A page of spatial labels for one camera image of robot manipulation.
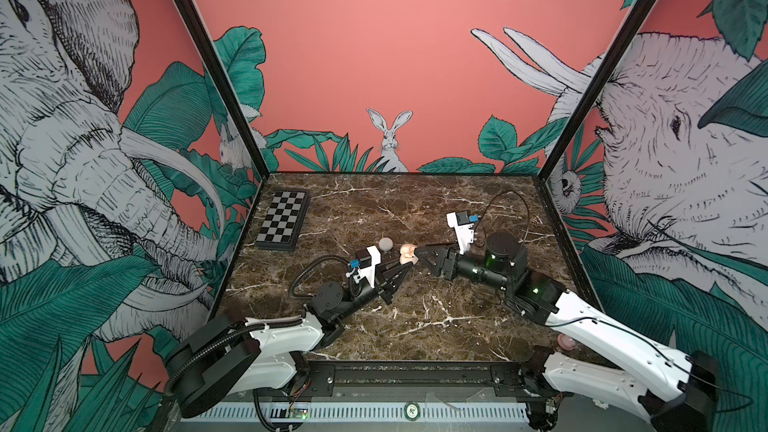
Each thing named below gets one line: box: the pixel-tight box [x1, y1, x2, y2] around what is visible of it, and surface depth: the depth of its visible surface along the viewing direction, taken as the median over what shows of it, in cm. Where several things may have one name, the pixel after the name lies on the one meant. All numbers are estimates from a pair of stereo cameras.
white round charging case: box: [379, 237, 394, 251], surface depth 103 cm
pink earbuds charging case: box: [399, 243, 419, 265], surface depth 69 cm
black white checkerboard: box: [255, 189, 311, 251], surface depth 103 cm
